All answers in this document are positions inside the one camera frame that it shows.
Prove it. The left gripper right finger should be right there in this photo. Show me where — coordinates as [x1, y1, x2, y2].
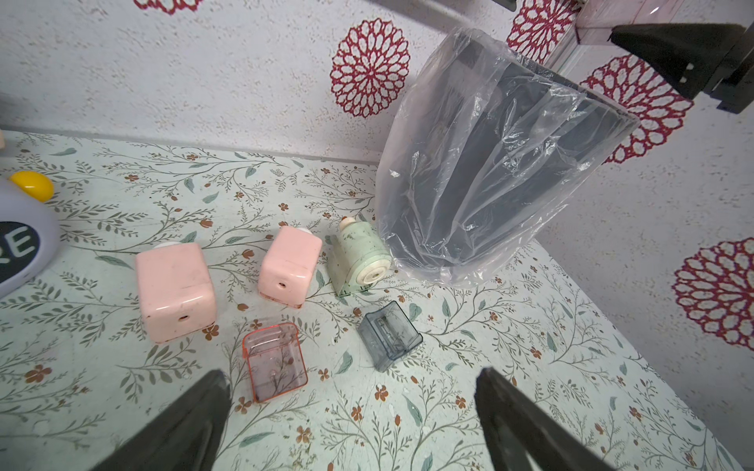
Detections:
[474, 367, 612, 471]

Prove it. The green pencil sharpener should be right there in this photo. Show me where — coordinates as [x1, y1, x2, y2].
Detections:
[327, 217, 393, 298]

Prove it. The purple tissue box toy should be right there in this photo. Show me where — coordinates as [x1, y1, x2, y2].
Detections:
[0, 171, 61, 296]

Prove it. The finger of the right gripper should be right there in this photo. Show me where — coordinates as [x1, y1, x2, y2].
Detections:
[610, 24, 753, 100]

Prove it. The grey trash bin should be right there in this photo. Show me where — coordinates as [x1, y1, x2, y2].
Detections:
[388, 40, 626, 269]

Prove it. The clear plastic bin liner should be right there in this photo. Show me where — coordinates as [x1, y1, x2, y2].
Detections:
[374, 27, 641, 287]

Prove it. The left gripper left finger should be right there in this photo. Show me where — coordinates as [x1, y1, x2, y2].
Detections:
[94, 370, 232, 470]

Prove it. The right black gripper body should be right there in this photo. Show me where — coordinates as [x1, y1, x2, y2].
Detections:
[709, 52, 753, 114]

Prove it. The pink clear shavings tray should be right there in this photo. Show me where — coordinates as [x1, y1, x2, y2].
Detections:
[242, 322, 308, 402]
[575, 0, 683, 45]

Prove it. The pink pencil sharpener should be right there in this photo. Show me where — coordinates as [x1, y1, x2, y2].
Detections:
[257, 226, 322, 309]
[135, 243, 217, 343]

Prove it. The grey sharpener shavings tray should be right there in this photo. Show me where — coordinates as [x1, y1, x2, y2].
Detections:
[357, 301, 423, 373]

